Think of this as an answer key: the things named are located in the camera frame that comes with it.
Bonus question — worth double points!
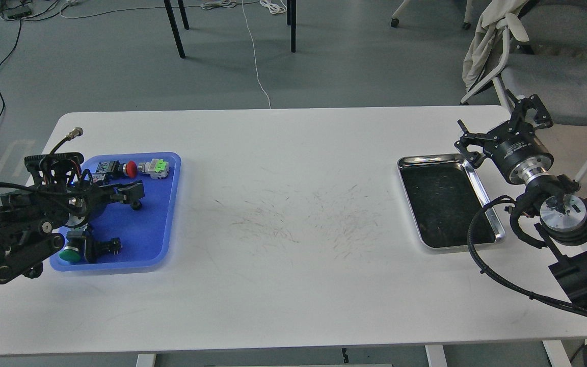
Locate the black table leg right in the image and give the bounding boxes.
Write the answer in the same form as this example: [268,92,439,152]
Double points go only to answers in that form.
[286,0,297,53]

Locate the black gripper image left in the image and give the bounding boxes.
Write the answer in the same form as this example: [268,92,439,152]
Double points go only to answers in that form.
[67,181,145,227]

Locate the red emergency stop button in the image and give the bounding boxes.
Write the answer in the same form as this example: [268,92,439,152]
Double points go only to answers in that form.
[122,161,138,178]

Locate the white floor cable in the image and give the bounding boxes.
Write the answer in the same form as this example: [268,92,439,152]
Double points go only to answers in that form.
[201,0,288,110]

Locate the blue plastic tray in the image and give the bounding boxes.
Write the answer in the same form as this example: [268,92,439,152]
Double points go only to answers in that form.
[49,152,181,272]

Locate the beige jacket on chair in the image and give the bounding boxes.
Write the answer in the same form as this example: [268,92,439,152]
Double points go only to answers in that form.
[462,1,527,91]

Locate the black table leg left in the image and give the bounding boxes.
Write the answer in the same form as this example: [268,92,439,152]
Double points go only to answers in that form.
[163,0,190,60]

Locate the grey office chair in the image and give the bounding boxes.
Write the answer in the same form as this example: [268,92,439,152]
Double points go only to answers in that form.
[461,1,587,127]

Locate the grey green connector part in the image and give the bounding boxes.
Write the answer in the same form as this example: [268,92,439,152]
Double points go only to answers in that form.
[137,159,170,179]

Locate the black table leg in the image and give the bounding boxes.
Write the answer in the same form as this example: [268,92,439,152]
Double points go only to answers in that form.
[286,0,297,53]
[163,0,190,60]

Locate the silver metal tray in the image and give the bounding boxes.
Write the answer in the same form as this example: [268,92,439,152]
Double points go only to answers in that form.
[397,153,490,253]

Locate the green push button switch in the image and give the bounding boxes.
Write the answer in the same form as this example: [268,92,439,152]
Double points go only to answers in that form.
[58,228,88,264]

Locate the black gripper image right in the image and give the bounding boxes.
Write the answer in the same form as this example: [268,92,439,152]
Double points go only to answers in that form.
[454,90,554,185]

